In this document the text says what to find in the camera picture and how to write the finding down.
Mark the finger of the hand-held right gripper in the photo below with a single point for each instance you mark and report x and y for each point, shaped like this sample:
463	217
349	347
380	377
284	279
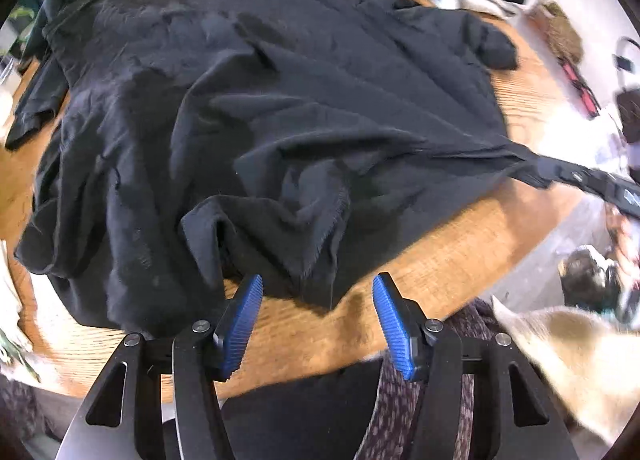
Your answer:
575	175

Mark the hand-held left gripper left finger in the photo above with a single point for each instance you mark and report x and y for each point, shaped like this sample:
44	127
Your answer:
242	325

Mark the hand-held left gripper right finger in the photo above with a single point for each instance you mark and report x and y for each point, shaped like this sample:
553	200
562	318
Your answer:
395	335

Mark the black t-shirt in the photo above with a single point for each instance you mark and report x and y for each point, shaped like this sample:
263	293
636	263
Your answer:
250	115

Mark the dark cloth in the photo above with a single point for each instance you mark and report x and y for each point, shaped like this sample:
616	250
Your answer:
300	415

